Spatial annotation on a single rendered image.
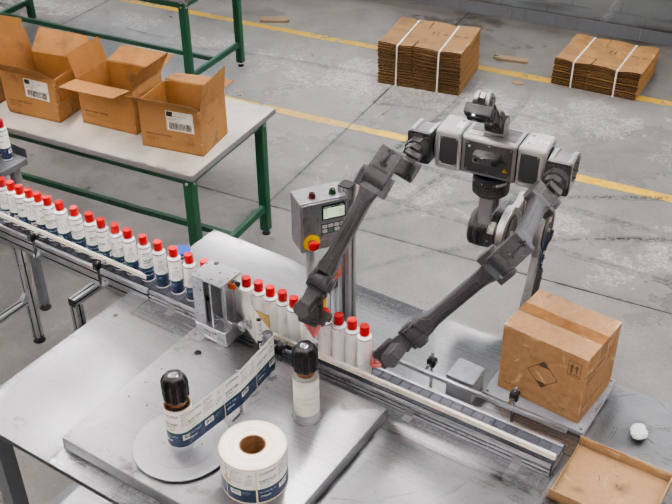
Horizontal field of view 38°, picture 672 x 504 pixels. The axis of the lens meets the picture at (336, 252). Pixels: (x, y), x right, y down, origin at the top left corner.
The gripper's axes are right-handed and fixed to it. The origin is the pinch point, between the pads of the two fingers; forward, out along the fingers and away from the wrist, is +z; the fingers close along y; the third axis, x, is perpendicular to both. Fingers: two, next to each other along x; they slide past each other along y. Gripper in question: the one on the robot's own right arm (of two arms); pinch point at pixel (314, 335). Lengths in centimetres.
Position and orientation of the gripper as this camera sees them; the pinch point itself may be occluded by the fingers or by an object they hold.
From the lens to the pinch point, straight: 328.7
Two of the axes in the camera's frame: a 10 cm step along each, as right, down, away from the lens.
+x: 5.4, -4.7, 7.0
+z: -0.1, 8.3, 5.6
